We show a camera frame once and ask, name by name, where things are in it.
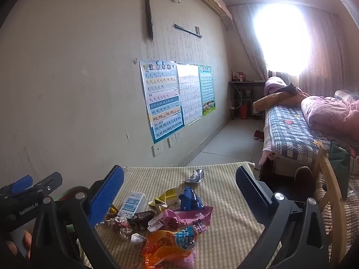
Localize person's left hand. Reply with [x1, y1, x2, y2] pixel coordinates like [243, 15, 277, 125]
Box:
[6, 230, 33, 260]

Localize green cloth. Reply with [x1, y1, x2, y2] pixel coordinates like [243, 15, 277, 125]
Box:
[329, 139, 352, 179]

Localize orange brown coat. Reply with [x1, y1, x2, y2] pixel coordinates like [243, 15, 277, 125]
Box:
[252, 82, 308, 112]

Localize white blue milk carton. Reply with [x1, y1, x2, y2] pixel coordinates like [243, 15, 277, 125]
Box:
[117, 191, 148, 219]

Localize green bin with red inside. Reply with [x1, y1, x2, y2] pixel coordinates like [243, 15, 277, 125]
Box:
[55, 185, 90, 233]

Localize silver yellow foil wrapper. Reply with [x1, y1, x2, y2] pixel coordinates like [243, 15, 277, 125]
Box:
[183, 168, 205, 184]

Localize green chart wall poster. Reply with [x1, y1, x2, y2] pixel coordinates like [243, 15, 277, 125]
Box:
[198, 65, 216, 116]

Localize orange snack bag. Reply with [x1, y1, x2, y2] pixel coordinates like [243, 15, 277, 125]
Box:
[141, 225, 198, 269]

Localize yellow crumpled wrapper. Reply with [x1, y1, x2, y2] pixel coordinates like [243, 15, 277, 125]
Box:
[148, 188, 184, 211]

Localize patterned curtain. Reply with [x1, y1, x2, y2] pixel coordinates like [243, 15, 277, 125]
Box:
[227, 2, 359, 97]

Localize purple pillow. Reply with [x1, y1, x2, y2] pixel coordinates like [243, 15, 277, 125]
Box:
[264, 76, 288, 101]

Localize dark desk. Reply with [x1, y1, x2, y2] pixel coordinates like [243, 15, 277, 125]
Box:
[228, 80, 266, 120]

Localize dark brown wrapper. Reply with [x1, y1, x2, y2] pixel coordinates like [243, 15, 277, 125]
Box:
[132, 211, 155, 230]

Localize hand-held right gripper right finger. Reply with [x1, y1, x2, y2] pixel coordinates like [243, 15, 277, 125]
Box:
[235, 165, 331, 269]

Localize bed with checked sheet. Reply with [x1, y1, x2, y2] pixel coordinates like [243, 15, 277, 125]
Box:
[258, 76, 359, 176]

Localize blue crumpled wrapper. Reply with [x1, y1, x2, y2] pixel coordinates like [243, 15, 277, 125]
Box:
[179, 187, 205, 211]

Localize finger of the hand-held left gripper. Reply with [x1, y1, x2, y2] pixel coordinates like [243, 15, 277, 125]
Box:
[32, 172, 64, 200]
[9, 174, 34, 194]

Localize dark hanging strip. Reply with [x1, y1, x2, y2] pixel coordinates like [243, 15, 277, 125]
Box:
[138, 0, 154, 40]

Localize wall air conditioner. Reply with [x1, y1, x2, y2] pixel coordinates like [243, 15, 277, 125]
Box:
[195, 0, 233, 20]

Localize white chart wall poster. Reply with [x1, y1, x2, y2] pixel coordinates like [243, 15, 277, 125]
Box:
[176, 63, 203, 126]

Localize pink red toy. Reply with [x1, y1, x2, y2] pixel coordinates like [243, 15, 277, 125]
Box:
[231, 71, 249, 82]

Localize metal wall rail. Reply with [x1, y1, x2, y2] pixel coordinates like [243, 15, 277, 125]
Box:
[173, 24, 203, 39]

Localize wooden chair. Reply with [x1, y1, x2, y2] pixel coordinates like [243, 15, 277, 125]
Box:
[312, 146, 359, 269]

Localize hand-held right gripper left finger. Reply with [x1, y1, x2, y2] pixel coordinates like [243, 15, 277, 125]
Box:
[30, 165, 125, 269]

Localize pink purple snack wrapper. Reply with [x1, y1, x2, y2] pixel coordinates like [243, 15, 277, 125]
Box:
[148, 205, 214, 234]

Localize pink quilt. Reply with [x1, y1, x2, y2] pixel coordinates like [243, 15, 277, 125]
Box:
[301, 95, 359, 142]

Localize dark brown rounded object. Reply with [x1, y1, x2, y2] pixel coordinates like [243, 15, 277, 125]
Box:
[294, 166, 313, 191]

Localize blue letter wall poster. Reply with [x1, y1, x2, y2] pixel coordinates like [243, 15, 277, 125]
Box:
[139, 60, 185, 144]

